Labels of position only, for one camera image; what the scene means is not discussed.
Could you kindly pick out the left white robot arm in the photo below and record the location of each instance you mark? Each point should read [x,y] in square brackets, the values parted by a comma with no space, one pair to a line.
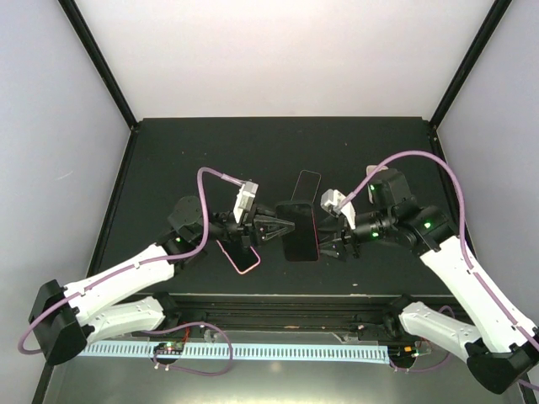
[65,319]

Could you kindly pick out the black frame post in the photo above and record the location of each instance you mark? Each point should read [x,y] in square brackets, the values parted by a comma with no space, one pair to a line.
[91,46]
[484,34]

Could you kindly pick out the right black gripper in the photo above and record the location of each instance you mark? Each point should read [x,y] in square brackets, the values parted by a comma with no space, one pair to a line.
[338,239]

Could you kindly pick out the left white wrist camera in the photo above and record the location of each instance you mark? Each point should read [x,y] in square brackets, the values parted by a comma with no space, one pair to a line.
[244,200]

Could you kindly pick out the right controller board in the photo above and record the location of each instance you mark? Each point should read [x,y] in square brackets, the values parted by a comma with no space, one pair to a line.
[408,351]

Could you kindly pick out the right black frame post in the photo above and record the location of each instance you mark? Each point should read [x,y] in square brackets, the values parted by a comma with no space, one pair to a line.
[484,34]

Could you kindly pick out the left black frame post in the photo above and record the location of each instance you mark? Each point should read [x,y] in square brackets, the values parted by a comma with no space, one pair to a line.
[91,46]

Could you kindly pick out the left controller board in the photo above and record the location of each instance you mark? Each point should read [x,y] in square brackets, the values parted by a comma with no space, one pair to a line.
[168,348]

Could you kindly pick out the light blue slotted cable duct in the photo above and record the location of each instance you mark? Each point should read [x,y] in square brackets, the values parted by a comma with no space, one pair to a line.
[244,351]

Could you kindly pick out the black phone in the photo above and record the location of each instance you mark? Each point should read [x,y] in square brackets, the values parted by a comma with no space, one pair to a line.
[301,244]

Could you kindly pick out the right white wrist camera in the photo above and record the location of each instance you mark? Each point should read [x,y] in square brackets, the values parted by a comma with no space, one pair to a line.
[331,202]

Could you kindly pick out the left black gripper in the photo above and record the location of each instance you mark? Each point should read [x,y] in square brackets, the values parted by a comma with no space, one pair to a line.
[249,231]

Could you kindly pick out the controller board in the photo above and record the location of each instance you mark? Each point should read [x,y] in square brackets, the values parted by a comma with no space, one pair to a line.
[168,348]
[408,351]

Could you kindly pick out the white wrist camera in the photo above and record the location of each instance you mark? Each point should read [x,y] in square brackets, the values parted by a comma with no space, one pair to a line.
[331,202]
[244,200]

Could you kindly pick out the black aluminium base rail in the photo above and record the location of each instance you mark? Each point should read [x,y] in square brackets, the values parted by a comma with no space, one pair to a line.
[368,317]

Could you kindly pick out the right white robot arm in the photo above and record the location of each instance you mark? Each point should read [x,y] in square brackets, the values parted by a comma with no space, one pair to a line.
[499,344]

